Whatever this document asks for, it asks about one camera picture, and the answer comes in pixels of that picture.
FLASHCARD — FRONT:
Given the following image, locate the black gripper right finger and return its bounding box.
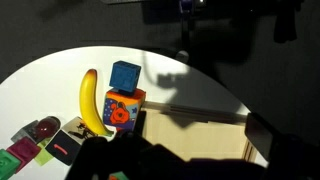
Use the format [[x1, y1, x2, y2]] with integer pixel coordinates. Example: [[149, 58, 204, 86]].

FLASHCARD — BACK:
[[245, 112, 320, 180]]

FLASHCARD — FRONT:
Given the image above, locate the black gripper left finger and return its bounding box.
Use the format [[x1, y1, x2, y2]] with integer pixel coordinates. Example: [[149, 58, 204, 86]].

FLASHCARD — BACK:
[[64, 135, 116, 180]]

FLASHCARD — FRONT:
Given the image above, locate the white black checkered fabric cube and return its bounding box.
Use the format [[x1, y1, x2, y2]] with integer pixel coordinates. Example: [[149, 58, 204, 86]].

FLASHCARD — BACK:
[[44, 116, 98, 167]]

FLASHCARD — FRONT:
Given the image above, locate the wooden tray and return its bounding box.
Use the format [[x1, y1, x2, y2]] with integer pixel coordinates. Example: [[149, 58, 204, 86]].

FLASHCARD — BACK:
[[139, 101, 259, 164]]

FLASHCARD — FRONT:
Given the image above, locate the yellow toy banana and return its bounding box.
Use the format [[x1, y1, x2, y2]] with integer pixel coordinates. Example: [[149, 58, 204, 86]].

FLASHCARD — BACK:
[[78, 68, 115, 137]]

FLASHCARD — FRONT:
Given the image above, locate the dark red ball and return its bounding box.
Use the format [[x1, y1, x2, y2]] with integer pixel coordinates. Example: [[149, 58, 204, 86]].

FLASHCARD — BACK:
[[34, 115, 62, 139]]

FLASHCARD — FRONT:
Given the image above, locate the magenta cube block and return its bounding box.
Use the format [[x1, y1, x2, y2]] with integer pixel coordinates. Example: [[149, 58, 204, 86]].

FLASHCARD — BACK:
[[6, 136, 42, 173]]

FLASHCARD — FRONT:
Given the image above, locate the grey cube block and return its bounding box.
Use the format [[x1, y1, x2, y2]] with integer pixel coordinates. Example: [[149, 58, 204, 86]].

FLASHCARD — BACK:
[[10, 119, 43, 144]]

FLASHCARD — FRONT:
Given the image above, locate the green cube block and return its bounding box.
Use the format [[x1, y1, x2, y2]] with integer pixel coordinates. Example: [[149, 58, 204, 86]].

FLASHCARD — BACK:
[[0, 148, 22, 180]]

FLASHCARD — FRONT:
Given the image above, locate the blue cube block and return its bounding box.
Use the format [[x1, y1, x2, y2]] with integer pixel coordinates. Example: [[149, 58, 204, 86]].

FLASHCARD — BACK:
[[109, 60, 142, 97]]

